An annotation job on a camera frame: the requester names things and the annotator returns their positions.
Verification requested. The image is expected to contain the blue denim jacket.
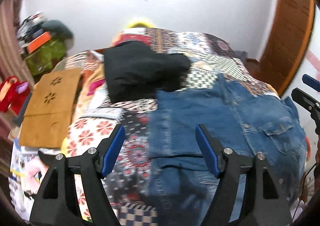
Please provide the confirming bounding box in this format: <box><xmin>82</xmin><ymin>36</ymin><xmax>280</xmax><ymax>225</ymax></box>
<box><xmin>148</xmin><ymin>74</ymin><xmax>307</xmax><ymax>225</ymax></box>

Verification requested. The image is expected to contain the patchwork patterned quilt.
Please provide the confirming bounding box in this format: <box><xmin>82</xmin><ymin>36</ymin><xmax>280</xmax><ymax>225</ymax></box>
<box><xmin>63</xmin><ymin>28</ymin><xmax>295</xmax><ymax>225</ymax></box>

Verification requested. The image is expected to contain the brown wooden door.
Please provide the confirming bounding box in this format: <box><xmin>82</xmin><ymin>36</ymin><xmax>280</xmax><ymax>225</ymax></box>
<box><xmin>254</xmin><ymin>0</ymin><xmax>316</xmax><ymax>96</ymax></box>

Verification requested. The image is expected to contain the wooden lap desk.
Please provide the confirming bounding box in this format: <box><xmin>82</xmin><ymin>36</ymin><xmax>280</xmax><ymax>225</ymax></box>
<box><xmin>18</xmin><ymin>68</ymin><xmax>81</xmax><ymax>149</ymax></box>

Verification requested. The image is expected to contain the grey blue backpack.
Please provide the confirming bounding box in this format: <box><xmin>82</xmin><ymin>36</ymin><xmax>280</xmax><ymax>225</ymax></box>
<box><xmin>234</xmin><ymin>50</ymin><xmax>247</xmax><ymax>62</ymax></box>

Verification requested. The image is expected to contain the black folded garment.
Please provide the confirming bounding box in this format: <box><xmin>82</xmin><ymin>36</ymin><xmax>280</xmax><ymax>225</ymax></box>
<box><xmin>104</xmin><ymin>41</ymin><xmax>191</xmax><ymax>103</ymax></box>

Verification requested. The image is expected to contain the red plush toy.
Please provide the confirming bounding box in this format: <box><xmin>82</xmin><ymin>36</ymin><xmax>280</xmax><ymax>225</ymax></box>
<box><xmin>0</xmin><ymin>76</ymin><xmax>30</xmax><ymax>115</ymax></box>

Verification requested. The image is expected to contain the striped red beige curtain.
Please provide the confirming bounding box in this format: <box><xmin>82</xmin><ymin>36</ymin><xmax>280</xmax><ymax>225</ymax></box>
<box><xmin>1</xmin><ymin>0</ymin><xmax>35</xmax><ymax>88</ymax></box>

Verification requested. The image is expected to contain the orange box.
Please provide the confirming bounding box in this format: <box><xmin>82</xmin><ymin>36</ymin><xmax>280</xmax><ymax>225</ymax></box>
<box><xmin>27</xmin><ymin>31</ymin><xmax>51</xmax><ymax>54</ymax></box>

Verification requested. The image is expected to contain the grey green cushion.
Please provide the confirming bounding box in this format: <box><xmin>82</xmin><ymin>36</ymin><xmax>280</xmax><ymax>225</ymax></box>
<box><xmin>41</xmin><ymin>20</ymin><xmax>73</xmax><ymax>40</ymax></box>

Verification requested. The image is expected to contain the yellow curved headboard pad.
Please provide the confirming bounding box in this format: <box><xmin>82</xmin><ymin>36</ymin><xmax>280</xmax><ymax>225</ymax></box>
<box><xmin>125</xmin><ymin>21</ymin><xmax>155</xmax><ymax>29</ymax></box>

